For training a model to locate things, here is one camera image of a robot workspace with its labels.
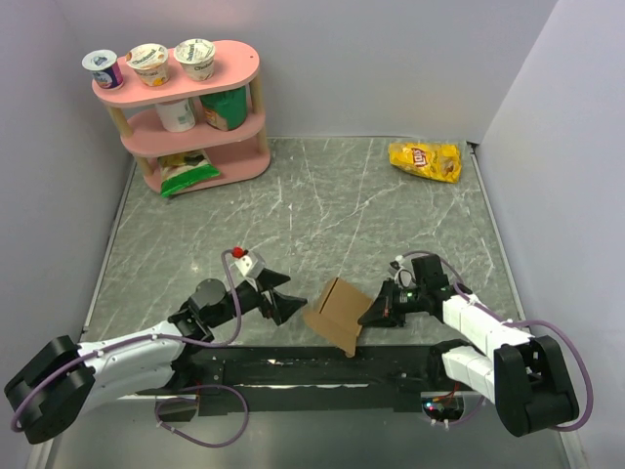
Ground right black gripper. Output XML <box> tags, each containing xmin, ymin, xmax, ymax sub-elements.
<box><xmin>358</xmin><ymin>277</ymin><xmax>427</xmax><ymax>327</ymax></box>

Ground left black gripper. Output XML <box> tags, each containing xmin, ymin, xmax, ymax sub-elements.
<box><xmin>208</xmin><ymin>267</ymin><xmax>307</xmax><ymax>327</ymax></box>

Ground brown cardboard box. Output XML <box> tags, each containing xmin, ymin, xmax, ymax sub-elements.
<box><xmin>303</xmin><ymin>277</ymin><xmax>373</xmax><ymax>358</ymax></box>

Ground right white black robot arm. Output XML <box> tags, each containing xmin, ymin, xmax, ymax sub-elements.
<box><xmin>358</xmin><ymin>251</ymin><xmax>594</xmax><ymax>437</ymax></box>

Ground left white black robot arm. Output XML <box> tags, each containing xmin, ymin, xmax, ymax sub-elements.
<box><xmin>4</xmin><ymin>269</ymin><xmax>308</xmax><ymax>445</ymax></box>

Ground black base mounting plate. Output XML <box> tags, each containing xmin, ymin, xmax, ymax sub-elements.
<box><xmin>144</xmin><ymin>345</ymin><xmax>469</xmax><ymax>416</ymax></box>

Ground electronics board with LEDs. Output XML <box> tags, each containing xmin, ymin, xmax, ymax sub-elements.
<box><xmin>422</xmin><ymin>397</ymin><xmax>465</xmax><ymax>422</ymax></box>

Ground green white snack bag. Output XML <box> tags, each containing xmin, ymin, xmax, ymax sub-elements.
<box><xmin>157</xmin><ymin>149</ymin><xmax>221</xmax><ymax>197</ymax></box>

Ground yellow Lays chips bag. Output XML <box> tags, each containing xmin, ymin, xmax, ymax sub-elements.
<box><xmin>388</xmin><ymin>143</ymin><xmax>462</xmax><ymax>184</ymax></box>

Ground pink three-tier shelf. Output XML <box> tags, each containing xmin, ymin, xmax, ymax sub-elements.
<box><xmin>92</xmin><ymin>40</ymin><xmax>271</xmax><ymax>192</ymax></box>

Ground green can on middle shelf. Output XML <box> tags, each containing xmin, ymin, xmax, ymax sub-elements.
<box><xmin>199</xmin><ymin>86</ymin><xmax>248</xmax><ymax>131</ymax></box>

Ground white cup on middle shelf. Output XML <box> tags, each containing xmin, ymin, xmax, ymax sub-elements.
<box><xmin>154</xmin><ymin>98</ymin><xmax>196</xmax><ymax>133</ymax></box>

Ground white Chobani yogurt cup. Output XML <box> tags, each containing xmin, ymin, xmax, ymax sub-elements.
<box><xmin>174</xmin><ymin>38</ymin><xmax>216</xmax><ymax>81</ymax></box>

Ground peach Chobani yogurt cup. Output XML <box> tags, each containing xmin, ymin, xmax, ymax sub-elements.
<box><xmin>126</xmin><ymin>43</ymin><xmax>169</xmax><ymax>87</ymax></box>

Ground blue white yogurt cup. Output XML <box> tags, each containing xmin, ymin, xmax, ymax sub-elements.
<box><xmin>82</xmin><ymin>50</ymin><xmax>123</xmax><ymax>90</ymax></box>

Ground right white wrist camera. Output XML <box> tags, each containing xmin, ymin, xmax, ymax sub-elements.
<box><xmin>389</xmin><ymin>254</ymin><xmax>416</xmax><ymax>289</ymax></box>

